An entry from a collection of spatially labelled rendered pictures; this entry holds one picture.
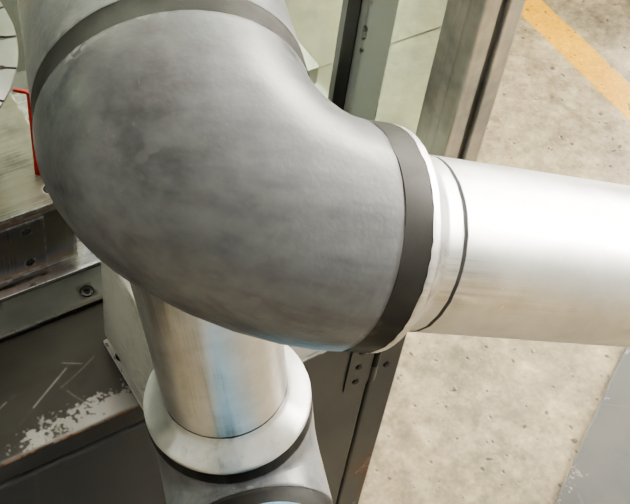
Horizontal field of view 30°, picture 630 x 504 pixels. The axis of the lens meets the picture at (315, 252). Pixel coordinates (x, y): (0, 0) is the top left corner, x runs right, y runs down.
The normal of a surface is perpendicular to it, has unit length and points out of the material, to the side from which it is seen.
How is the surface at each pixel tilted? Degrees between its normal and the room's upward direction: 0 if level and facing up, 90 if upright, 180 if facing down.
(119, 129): 46
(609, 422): 0
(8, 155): 0
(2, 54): 0
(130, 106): 34
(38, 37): 63
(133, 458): 90
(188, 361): 94
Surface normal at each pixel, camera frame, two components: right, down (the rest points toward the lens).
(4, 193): 0.11, -0.63
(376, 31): 0.52, 0.69
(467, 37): -0.85, 0.35
